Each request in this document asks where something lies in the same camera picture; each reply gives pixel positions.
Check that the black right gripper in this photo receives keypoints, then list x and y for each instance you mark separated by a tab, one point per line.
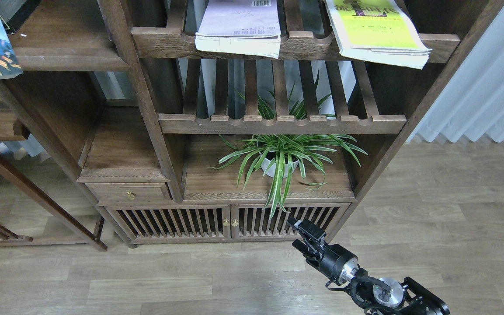
334	261

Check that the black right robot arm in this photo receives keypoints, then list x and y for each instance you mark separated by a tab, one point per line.
376	296

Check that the green spider plant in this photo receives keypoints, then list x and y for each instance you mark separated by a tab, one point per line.
306	148

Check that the white plant pot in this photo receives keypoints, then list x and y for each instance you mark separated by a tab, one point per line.
270	167

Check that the dark wooden bookshelf cabinet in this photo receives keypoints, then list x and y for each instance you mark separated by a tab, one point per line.
118	94

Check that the brass drawer knob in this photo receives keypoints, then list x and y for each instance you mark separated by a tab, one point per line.
130	195

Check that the white lavender book stack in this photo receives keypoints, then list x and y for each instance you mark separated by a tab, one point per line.
247	27

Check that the yellow green magazine stack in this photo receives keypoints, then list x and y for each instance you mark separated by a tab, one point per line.
376	31

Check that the white pleated curtain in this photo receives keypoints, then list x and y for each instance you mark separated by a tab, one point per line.
471	107

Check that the dark book top left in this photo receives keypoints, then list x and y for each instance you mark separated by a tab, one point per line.
14	13

